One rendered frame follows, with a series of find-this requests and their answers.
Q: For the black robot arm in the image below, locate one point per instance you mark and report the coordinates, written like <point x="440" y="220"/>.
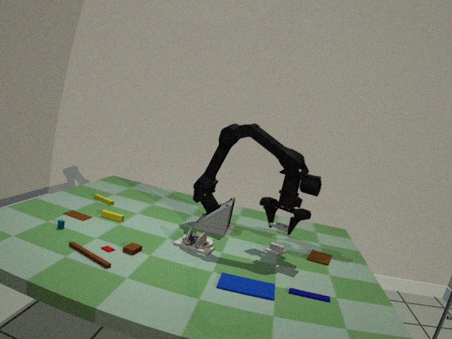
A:
<point x="290" y="159"/>

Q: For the brown long bar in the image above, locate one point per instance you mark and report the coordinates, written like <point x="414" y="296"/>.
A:
<point x="90" y="255"/>

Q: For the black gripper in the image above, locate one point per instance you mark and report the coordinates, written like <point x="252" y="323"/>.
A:
<point x="287" y="200"/>

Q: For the blue flat rectangular plate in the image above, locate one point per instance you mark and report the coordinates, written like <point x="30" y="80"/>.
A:
<point x="246" y="286"/>

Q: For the small teal block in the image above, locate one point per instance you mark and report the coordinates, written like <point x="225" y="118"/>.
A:
<point x="61" y="224"/>

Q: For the red flat tile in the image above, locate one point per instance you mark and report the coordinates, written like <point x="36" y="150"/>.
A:
<point x="107" y="248"/>

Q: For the yellow rectangular bar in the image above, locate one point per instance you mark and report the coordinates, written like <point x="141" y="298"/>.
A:
<point x="106" y="200"/>
<point x="111" y="215"/>

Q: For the brown block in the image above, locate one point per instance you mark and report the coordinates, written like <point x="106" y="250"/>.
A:
<point x="132" y="248"/>

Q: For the dark blue flat bar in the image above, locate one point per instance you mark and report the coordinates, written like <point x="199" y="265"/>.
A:
<point x="309" y="295"/>

